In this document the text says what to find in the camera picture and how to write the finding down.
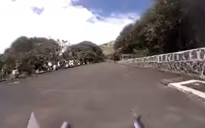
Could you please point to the wood on slope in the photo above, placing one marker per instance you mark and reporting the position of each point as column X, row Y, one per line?
column 170, row 26

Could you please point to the grey asphalt road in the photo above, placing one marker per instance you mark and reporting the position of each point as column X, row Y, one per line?
column 96, row 93

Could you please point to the row of roadside trees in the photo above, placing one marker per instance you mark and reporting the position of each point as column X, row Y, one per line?
column 40, row 55

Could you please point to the pale concrete kerb frame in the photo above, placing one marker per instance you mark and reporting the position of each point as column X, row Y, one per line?
column 186, row 89

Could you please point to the robot's own part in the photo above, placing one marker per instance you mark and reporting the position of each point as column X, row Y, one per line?
column 65, row 125
column 137, row 122

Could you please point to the dry hill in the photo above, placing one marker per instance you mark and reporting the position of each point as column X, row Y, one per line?
column 107, row 49

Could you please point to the stone wall with pale joints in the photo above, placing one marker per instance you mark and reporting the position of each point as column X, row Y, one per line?
column 190, row 61

